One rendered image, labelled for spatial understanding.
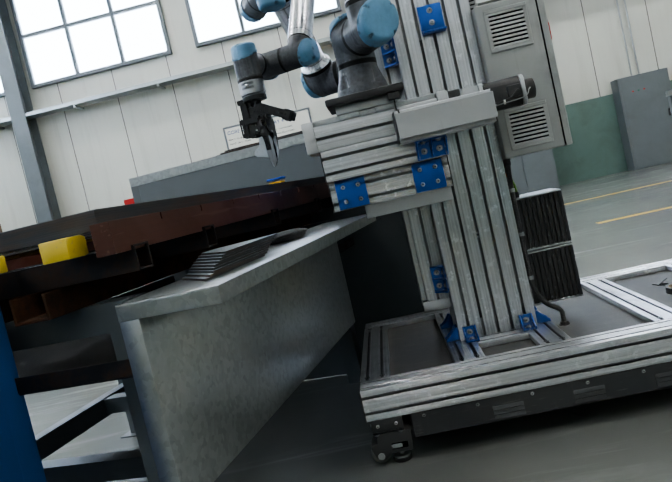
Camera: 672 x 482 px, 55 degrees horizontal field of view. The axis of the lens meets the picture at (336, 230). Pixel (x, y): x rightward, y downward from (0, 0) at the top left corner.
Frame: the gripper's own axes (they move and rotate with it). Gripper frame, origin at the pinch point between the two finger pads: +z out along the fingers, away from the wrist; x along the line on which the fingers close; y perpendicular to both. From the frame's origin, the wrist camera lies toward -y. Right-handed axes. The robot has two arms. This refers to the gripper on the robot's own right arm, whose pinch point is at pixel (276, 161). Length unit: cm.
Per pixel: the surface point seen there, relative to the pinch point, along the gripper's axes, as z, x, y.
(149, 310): 25, 84, -2
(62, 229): 8, 77, 17
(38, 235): 8, 77, 22
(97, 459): 62, 52, 43
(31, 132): -207, -793, 714
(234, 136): -117, -865, 372
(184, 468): 54, 82, 1
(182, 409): 45, 78, 1
